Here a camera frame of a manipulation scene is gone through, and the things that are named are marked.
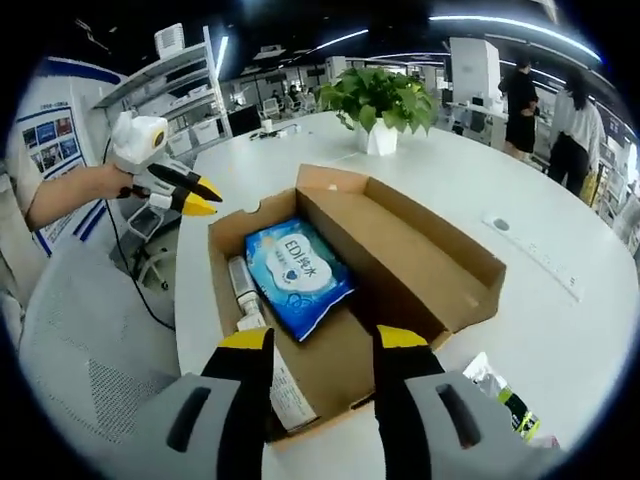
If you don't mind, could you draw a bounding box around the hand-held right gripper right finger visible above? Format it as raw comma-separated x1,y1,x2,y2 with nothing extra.
372,324,556,480

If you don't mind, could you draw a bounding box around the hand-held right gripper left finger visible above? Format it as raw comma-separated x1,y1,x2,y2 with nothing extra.
127,327,276,480

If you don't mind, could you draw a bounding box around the black green soft pouch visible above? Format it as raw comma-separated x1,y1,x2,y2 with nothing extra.
462,351,542,442

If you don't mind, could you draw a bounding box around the blue wet wipes pack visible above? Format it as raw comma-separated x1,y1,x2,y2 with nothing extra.
243,217,357,344

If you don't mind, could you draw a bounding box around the brown cardboard shoe box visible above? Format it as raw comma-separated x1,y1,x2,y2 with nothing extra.
207,163,507,446

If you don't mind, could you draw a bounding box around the white ribbed box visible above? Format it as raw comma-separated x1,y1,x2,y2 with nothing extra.
153,24,187,58

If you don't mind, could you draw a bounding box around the person's left hand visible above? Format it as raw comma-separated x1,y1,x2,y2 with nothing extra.
102,162,151,200

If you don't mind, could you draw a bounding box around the white metal shelf rack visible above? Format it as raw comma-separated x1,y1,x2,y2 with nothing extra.
92,24,234,157

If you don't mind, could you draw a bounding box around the white chair base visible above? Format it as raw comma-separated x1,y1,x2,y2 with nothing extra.
125,207,177,292

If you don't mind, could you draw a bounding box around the black computer monitor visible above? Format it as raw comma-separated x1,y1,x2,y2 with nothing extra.
227,104,263,138

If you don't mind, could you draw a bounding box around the person's light shirt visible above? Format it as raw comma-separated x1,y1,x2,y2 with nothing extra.
0,144,47,314

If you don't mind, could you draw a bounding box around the grey mesh office chair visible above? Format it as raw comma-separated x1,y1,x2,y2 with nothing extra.
17,239,182,451

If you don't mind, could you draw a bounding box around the potted green plant white pot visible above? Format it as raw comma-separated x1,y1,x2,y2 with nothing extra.
317,67,437,157

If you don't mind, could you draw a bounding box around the white square pillar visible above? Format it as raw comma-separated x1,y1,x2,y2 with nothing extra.
448,37,502,109

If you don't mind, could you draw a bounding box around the long ceiling light strip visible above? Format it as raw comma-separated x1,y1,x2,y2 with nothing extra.
428,14,602,62

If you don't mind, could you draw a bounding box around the black cable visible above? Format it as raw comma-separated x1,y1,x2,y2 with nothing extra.
102,139,177,332

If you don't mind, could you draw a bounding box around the wall poster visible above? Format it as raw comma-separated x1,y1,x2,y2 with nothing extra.
14,107,109,257

